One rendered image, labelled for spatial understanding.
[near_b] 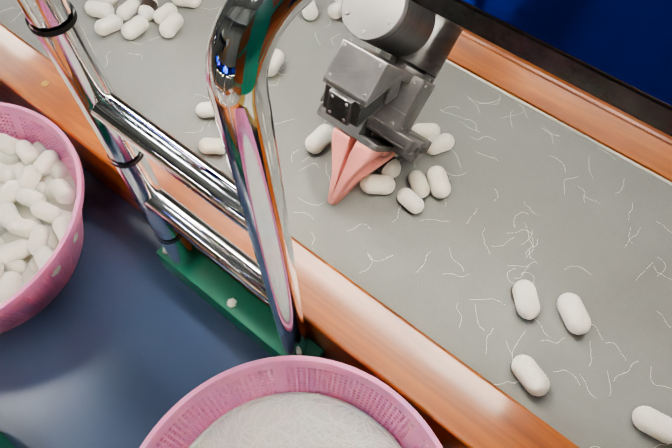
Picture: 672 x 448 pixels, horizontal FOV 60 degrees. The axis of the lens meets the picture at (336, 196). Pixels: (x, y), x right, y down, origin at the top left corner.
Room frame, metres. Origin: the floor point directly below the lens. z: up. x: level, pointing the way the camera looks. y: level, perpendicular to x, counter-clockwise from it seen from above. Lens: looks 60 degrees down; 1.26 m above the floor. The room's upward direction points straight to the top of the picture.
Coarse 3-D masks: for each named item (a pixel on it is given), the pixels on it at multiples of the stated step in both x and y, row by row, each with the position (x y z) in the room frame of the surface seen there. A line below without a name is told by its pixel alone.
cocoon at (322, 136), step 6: (324, 126) 0.37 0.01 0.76; (330, 126) 0.38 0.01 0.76; (312, 132) 0.37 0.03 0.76; (318, 132) 0.37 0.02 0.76; (324, 132) 0.37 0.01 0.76; (330, 132) 0.37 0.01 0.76; (312, 138) 0.36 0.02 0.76; (318, 138) 0.36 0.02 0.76; (324, 138) 0.36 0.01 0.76; (330, 138) 0.36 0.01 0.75; (306, 144) 0.36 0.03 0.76; (312, 144) 0.35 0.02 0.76; (318, 144) 0.35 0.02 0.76; (324, 144) 0.36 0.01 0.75; (312, 150) 0.35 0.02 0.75; (318, 150) 0.35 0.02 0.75
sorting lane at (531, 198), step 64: (0, 0) 0.59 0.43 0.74; (320, 0) 0.59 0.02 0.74; (128, 64) 0.48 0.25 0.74; (192, 64) 0.48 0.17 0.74; (320, 64) 0.48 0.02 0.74; (448, 64) 0.48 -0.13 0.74; (192, 128) 0.39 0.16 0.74; (448, 128) 0.39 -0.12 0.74; (512, 128) 0.39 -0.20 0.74; (320, 192) 0.31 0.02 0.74; (512, 192) 0.31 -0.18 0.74; (576, 192) 0.31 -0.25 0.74; (640, 192) 0.31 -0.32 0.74; (320, 256) 0.23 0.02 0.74; (384, 256) 0.23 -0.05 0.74; (448, 256) 0.23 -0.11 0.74; (512, 256) 0.23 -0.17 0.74; (576, 256) 0.23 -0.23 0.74; (640, 256) 0.23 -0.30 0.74; (448, 320) 0.17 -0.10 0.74; (512, 320) 0.17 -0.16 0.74; (640, 320) 0.17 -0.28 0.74; (512, 384) 0.11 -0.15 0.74; (576, 384) 0.11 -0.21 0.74; (640, 384) 0.11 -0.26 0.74
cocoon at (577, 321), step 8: (560, 296) 0.19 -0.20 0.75; (568, 296) 0.18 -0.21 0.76; (576, 296) 0.18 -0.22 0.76; (560, 304) 0.18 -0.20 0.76; (568, 304) 0.18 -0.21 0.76; (576, 304) 0.18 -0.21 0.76; (560, 312) 0.17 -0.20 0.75; (568, 312) 0.17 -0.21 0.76; (576, 312) 0.17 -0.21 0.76; (584, 312) 0.17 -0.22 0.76; (568, 320) 0.16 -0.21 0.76; (576, 320) 0.16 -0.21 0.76; (584, 320) 0.16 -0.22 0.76; (568, 328) 0.16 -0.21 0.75; (576, 328) 0.16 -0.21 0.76; (584, 328) 0.16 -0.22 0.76
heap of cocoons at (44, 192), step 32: (0, 160) 0.35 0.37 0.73; (32, 160) 0.35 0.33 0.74; (0, 192) 0.30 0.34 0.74; (32, 192) 0.30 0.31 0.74; (64, 192) 0.30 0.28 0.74; (0, 224) 0.27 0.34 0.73; (32, 224) 0.27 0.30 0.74; (64, 224) 0.27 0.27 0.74; (0, 256) 0.23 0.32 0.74; (32, 256) 0.24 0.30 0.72; (0, 288) 0.20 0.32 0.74
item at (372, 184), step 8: (368, 176) 0.31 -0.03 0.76; (376, 176) 0.31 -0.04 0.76; (384, 176) 0.31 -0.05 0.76; (360, 184) 0.31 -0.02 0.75; (368, 184) 0.30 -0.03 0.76; (376, 184) 0.30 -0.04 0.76; (384, 184) 0.30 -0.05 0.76; (392, 184) 0.30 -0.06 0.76; (368, 192) 0.30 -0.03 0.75; (376, 192) 0.30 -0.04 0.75; (384, 192) 0.30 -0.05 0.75
